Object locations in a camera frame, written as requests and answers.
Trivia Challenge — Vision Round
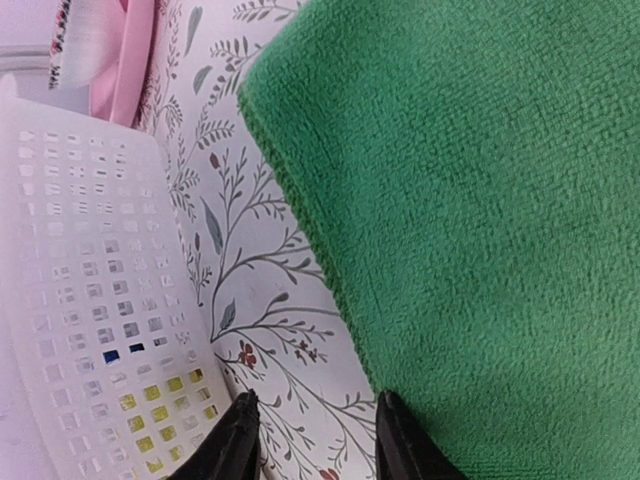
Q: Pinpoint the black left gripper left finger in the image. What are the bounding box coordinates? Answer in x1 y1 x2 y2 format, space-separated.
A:
168 390 260 480

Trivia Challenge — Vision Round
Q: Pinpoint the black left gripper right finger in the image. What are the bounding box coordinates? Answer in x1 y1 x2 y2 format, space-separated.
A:
375 390 466 480

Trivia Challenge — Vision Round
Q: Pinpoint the green microfiber towel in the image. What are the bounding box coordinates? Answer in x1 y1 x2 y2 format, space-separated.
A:
239 1 639 479

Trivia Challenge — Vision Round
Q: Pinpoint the yellow-green crocodile towel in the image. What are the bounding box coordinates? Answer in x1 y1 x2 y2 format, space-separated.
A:
118 367 220 479

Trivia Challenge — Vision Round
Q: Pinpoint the floral patterned table mat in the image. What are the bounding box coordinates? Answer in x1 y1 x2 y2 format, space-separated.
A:
137 1 375 479

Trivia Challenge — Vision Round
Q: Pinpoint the white plastic basket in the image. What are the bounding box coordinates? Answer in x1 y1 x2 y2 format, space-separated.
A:
1 77 230 479

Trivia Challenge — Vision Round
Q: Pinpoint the blue rolled towel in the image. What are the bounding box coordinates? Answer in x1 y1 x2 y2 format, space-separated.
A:
102 343 145 365

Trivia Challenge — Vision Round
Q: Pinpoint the pink plate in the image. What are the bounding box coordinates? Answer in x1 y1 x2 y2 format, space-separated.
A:
89 1 156 127

